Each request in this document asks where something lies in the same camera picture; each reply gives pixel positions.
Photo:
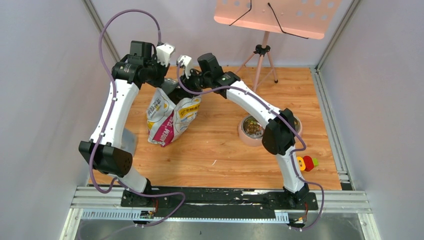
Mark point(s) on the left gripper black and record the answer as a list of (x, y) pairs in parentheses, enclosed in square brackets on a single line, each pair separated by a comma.
[(167, 84)]

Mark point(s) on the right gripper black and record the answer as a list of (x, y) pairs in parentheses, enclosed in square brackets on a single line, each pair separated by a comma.
[(187, 83)]

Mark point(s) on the pet food bag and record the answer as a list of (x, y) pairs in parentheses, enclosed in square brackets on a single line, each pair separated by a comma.
[(170, 112)]

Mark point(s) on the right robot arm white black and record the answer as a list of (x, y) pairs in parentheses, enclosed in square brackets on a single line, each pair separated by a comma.
[(278, 125)]

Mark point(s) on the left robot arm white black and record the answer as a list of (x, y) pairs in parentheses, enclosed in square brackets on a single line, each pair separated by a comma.
[(111, 146)]

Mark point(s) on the brown kibble in bowl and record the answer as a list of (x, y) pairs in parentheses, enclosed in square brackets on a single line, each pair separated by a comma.
[(252, 128)]

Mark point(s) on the left steel bowl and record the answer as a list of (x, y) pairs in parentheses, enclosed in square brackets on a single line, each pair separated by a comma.
[(249, 117)]

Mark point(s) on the steel bowl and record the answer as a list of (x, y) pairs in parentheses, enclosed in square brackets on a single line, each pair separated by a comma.
[(298, 125), (249, 117)]

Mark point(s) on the pink double bowl feeder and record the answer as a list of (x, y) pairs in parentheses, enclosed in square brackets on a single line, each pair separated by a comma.
[(247, 140)]

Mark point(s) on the right steel bowl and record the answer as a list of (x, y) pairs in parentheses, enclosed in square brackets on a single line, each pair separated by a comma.
[(298, 125)]

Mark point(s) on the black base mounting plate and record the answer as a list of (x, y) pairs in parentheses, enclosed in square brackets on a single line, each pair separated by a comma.
[(222, 203)]

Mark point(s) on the pink music stand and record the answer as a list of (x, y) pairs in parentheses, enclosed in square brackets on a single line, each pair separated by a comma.
[(305, 19)]

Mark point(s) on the colourful toy block set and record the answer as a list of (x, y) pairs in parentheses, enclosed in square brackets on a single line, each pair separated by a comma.
[(307, 163)]

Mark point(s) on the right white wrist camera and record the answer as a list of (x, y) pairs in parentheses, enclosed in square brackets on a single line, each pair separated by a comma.
[(185, 62)]

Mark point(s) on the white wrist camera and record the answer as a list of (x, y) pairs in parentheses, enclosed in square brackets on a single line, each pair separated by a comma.
[(164, 53), (185, 62)]

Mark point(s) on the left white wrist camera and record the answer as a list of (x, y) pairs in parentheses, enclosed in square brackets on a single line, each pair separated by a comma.
[(164, 53)]

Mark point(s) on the aluminium frame rail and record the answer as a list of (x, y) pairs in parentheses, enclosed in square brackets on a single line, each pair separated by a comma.
[(89, 204)]

